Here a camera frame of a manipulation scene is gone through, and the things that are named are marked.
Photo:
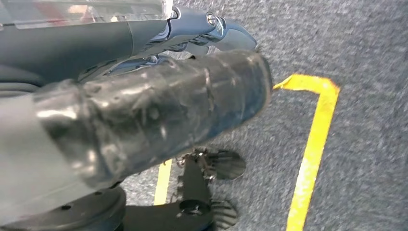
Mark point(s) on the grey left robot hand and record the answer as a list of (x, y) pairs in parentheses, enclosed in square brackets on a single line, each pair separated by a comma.
[(143, 111)]

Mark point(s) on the black robot foot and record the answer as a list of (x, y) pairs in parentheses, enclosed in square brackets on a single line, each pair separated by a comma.
[(194, 188)]

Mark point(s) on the yellow floor tape square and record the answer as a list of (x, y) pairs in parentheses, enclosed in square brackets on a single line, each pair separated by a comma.
[(315, 143)]

